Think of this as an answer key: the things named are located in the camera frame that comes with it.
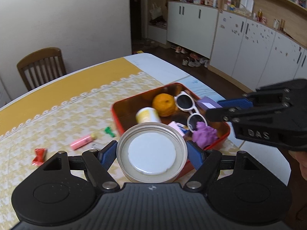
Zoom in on purple spiky toy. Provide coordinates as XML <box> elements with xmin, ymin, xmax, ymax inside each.
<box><xmin>192</xmin><ymin>122</ymin><xmax>218</xmax><ymax>150</ymax></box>

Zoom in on small purple box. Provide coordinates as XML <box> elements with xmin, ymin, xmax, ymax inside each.
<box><xmin>196</xmin><ymin>96</ymin><xmax>221</xmax><ymax>111</ymax></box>

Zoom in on green plastic pawn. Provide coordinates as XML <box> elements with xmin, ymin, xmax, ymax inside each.
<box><xmin>104</xmin><ymin>126</ymin><xmax>116</xmax><ymax>138</ymax></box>

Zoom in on pink sticky note pad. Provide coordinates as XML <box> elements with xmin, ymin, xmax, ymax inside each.
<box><xmin>168</xmin><ymin>121</ymin><xmax>189</xmax><ymax>136</ymax></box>

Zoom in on white round sunglasses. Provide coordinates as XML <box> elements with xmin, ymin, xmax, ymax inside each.
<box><xmin>174</xmin><ymin>91</ymin><xmax>208</xmax><ymax>132</ymax></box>

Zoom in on round gold tin lid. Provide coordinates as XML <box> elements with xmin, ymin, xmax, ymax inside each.
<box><xmin>116</xmin><ymin>122</ymin><xmax>188</xmax><ymax>183</ymax></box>

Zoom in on red candy wrapper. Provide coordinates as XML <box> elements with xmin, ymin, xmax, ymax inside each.
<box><xmin>32</xmin><ymin>148</ymin><xmax>47</xmax><ymax>166</ymax></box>

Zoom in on white yellow plastic bottle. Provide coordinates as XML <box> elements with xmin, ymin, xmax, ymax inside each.
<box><xmin>136</xmin><ymin>107</ymin><xmax>161</xmax><ymax>124</ymax></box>

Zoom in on orange fruit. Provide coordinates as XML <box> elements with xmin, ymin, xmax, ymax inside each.
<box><xmin>152</xmin><ymin>94</ymin><xmax>176</xmax><ymax>117</ymax></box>

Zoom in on person's right hand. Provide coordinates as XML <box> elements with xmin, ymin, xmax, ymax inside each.
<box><xmin>288</xmin><ymin>151</ymin><xmax>307</xmax><ymax>180</ymax></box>

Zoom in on yellow houndstooth table runner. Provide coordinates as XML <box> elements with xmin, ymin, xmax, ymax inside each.
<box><xmin>1</xmin><ymin>53</ymin><xmax>234</xmax><ymax>229</ymax></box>

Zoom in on red metal tin box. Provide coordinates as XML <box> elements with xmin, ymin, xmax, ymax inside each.
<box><xmin>111</xmin><ymin>82</ymin><xmax>231</xmax><ymax>180</ymax></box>

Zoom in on shoes on floor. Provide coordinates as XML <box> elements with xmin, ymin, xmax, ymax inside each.
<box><xmin>175</xmin><ymin>46</ymin><xmax>209</xmax><ymax>68</ymax></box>

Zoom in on brown wooden chair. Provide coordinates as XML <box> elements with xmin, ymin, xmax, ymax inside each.
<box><xmin>17</xmin><ymin>47</ymin><xmax>67</xmax><ymax>91</ymax></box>

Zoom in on white tote bag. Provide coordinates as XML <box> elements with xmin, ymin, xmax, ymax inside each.
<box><xmin>149</xmin><ymin>3</ymin><xmax>163</xmax><ymax>20</ymax></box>

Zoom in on white wall cabinet unit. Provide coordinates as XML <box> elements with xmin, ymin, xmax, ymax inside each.
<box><xmin>147</xmin><ymin>0</ymin><xmax>307</xmax><ymax>94</ymax></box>

